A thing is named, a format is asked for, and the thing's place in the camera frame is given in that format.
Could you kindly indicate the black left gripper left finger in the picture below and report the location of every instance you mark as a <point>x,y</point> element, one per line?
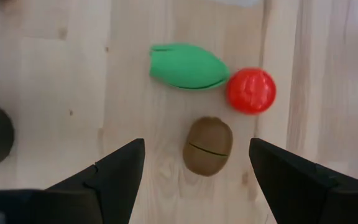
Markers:
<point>117,180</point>

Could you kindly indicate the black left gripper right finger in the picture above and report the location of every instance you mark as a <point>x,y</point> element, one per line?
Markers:
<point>291,186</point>

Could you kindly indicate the brown toy kiwi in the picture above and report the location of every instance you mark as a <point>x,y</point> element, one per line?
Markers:
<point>207,146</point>

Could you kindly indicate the red toy tomato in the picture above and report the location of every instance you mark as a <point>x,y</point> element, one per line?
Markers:
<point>250,91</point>

